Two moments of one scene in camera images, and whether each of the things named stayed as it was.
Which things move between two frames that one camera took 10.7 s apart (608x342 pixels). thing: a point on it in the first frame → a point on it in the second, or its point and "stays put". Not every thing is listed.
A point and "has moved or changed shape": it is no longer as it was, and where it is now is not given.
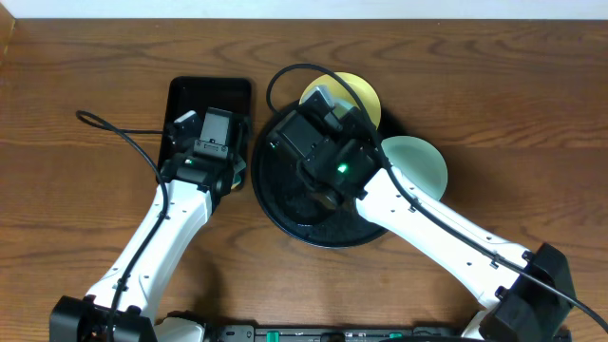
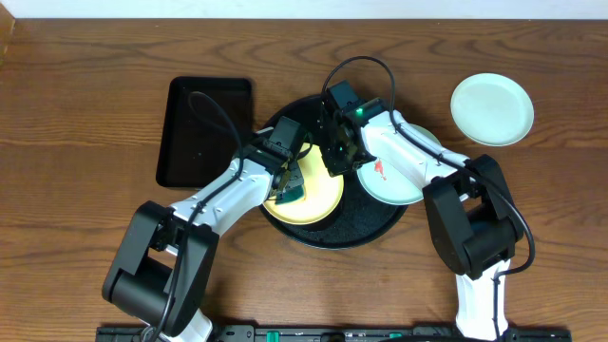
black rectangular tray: x=198 y=94 stays put
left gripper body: x=242 y=138 → x=289 y=178
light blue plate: x=331 y=101 has moved or changed shape
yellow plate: x=340 y=92 → x=323 y=193
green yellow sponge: x=238 y=164 has moved or changed shape
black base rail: x=271 y=332 stays put
